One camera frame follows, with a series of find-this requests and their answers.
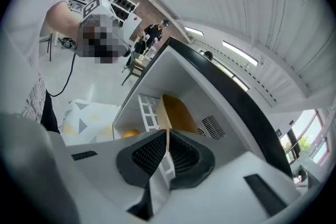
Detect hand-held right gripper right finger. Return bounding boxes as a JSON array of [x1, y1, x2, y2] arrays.
[[153, 130, 302, 224]]

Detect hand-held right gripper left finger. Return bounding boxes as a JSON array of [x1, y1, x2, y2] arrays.
[[48, 128, 169, 224]]

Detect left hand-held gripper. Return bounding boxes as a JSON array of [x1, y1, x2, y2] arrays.
[[77, 0, 132, 64]]

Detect white microwave oven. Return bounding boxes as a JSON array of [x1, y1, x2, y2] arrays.
[[112, 36, 295, 179]]

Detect person's left forearm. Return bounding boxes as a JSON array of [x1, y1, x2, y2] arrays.
[[43, 1, 88, 44]]

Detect yellow orange fruit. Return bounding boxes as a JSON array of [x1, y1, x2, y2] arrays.
[[121, 129, 141, 139]]

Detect triangle patterned low table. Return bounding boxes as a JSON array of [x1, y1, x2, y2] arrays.
[[61, 98, 122, 147]]

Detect dark metal chair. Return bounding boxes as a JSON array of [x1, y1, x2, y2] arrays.
[[121, 51, 148, 87]]

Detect person's black trousers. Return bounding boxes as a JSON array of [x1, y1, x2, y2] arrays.
[[40, 88, 61, 135]]

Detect person's white printed t-shirt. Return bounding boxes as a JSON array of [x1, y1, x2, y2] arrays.
[[0, 0, 92, 124]]

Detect long ceiling lamp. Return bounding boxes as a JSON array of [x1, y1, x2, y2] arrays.
[[184, 26, 205, 37], [221, 40, 260, 67]]

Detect red framed window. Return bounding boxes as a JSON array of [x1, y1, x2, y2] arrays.
[[277, 109, 332, 166]]

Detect black power cable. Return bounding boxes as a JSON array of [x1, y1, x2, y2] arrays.
[[48, 51, 77, 98]]

